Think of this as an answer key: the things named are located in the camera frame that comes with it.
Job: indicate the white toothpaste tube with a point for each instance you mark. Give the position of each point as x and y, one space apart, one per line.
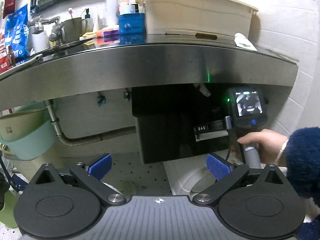
242 42

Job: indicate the mint green plastic basin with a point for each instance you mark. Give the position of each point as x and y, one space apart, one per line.
28 132

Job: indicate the person's right hand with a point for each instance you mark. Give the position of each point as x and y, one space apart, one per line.
269 145

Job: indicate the blue box on counter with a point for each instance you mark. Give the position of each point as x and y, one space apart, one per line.
133 23

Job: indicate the orange and purple small box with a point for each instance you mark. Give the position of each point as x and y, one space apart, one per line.
108 31

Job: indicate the black cabinet under counter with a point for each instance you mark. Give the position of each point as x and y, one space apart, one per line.
179 121

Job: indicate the white plastic pipe fitting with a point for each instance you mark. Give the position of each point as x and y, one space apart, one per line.
203 89

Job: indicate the steel-fronted black counter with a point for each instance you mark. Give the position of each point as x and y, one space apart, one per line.
149 61

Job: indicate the white cup by faucet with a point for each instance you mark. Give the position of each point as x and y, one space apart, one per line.
40 41

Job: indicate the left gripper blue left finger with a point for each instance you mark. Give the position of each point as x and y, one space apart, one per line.
100 166

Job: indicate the beige plastic storage tub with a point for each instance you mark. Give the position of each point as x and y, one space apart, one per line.
197 17

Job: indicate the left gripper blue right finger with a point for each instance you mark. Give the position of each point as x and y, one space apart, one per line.
218 166

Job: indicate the white lotion bottle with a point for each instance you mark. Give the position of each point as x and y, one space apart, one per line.
111 9

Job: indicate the dark blue fuzzy sleeve forearm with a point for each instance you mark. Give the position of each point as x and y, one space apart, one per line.
302 159

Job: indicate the white toilet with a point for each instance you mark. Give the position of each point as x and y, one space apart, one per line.
189 176

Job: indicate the olive green mug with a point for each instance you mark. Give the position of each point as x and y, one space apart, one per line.
74 28

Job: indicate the smartphone on counter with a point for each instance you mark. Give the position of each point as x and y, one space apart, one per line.
22 62

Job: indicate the blue snack bag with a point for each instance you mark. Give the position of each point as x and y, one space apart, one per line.
17 32

